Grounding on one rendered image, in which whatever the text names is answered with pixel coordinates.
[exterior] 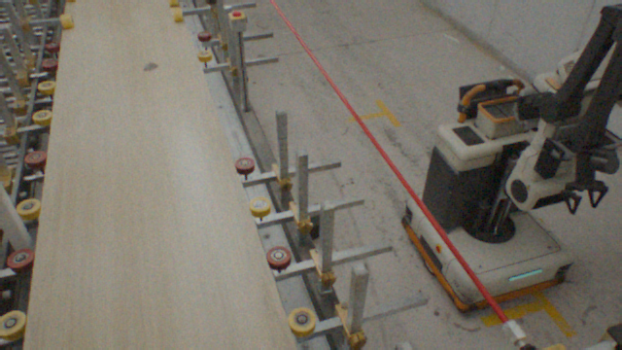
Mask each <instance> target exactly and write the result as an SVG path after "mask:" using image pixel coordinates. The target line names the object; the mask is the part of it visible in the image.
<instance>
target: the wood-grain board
mask: <svg viewBox="0 0 622 350"><path fill-rule="evenodd" d="M177 3H178V2H177ZM172 8H181V6H180V3H178V6H176V7H169V4H168V2H167V0H74V1H67V0H66V7H65V15H68V14H71V16H72V18H73V20H74V27H71V28H64V26H63V30H62V40H61V48H60V56H59V63H58V72H57V81H56V89H55V97H54V104H53V113H52V129H51V137H49V145H48V153H47V161H46V170H45V179H44V186H43V194H42V202H41V212H40V220H39V227H38V235H37V243H36V252H35V261H34V268H33V276H32V285H31V293H30V301H29V309H28V310H27V318H26V326H25V334H24V343H23V350H297V347H296V344H295V342H294V337H293V334H292V331H291V327H290V324H289V321H288V318H287V315H286V312H285V309H284V306H283V303H281V301H280V299H279V296H278V292H277V289H276V286H275V283H274V280H273V277H272V274H271V271H270V268H269V265H268V262H267V259H266V257H265V253H264V251H263V248H262V245H261V242H260V239H259V234H258V231H257V228H256V225H255V222H254V219H253V216H252V213H251V210H250V207H249V204H248V201H247V198H246V195H245V193H244V190H242V187H241V184H240V181H239V178H238V175H237V172H236V169H235V166H234V163H233V160H232V157H231V154H230V151H229V148H228V145H227V143H226V140H225V134H224V132H223V129H222V126H221V123H220V120H219V117H218V114H217V111H216V108H215V105H214V102H213V99H212V95H211V92H210V90H209V88H208V87H207V85H206V82H205V79H204V76H203V73H202V70H201V67H200V64H199V60H198V57H197V54H196V51H195V49H194V46H193V43H192V40H191V37H190V33H189V30H188V26H187V23H186V20H185V17H184V16H183V18H184V20H181V21H174V20H173V17H172V15H171V14H172V12H171V9H172ZM181 9H182V8H181ZM150 62H153V63H156V65H157V66H159V68H157V69H154V70H153V71H147V72H146V71H144V70H145V68H146V66H147V65H149V63H150Z"/></svg>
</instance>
